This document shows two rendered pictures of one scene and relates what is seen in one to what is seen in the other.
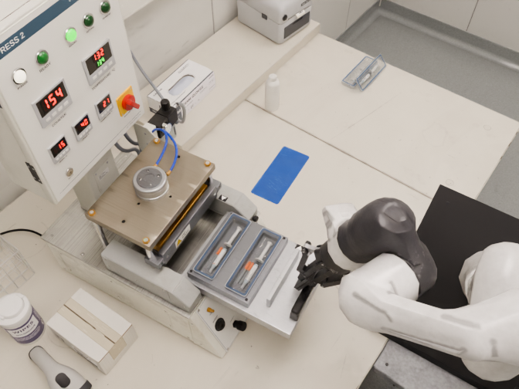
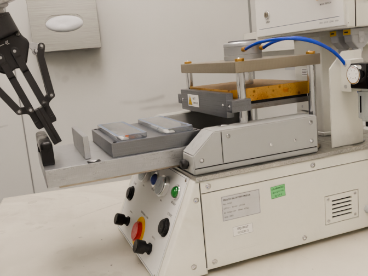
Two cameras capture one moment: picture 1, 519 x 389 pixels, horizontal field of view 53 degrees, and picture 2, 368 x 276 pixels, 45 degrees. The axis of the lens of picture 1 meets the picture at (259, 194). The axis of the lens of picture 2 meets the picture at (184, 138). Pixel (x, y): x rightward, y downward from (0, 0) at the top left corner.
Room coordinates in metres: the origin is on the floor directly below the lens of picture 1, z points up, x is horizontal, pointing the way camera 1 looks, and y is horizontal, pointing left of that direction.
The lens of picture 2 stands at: (1.27, -0.55, 1.13)
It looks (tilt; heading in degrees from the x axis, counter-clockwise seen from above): 10 degrees down; 132
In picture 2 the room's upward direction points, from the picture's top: 5 degrees counter-clockwise
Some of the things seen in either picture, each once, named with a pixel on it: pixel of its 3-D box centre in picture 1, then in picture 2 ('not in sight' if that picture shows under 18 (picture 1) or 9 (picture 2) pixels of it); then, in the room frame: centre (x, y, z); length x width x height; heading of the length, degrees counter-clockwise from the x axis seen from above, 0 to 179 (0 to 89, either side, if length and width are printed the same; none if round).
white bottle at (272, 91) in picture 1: (272, 92); not in sight; (1.39, -0.04, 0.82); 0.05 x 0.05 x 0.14
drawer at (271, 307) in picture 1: (256, 268); (119, 145); (0.61, 0.01, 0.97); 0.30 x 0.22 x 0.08; 62
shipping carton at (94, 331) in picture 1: (93, 330); not in sight; (0.52, 0.42, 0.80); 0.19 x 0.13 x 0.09; 54
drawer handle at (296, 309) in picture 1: (308, 289); (44, 147); (0.55, -0.11, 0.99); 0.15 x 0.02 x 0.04; 152
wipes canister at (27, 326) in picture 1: (19, 319); not in sight; (0.54, 0.61, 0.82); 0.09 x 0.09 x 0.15
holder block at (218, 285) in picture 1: (239, 256); (142, 135); (0.63, 0.05, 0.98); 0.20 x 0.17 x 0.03; 152
